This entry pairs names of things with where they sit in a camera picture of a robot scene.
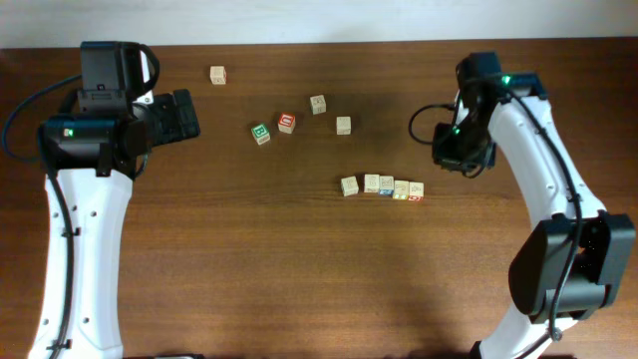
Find yellow J wooden block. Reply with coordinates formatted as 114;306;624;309
393;179;410;200

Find blue K wooden block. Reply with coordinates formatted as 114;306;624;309
379;176;395;195

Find red I wooden block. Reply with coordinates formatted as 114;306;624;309
364;174;380;193

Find ice cream wooden block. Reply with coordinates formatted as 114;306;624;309
341;176;359;196

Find green N wooden block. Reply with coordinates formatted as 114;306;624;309
336;117;352;136

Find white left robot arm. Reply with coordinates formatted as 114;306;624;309
28;42;200;358

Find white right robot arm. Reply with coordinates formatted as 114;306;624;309
432;52;636;359

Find plain wooden block far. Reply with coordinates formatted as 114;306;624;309
209;66;227;86

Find green B wooden block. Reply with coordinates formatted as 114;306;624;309
251;124;271;146

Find red U wooden block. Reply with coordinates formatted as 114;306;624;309
277;113;296;134

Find green R wooden block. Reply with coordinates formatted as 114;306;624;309
310;95;327;115

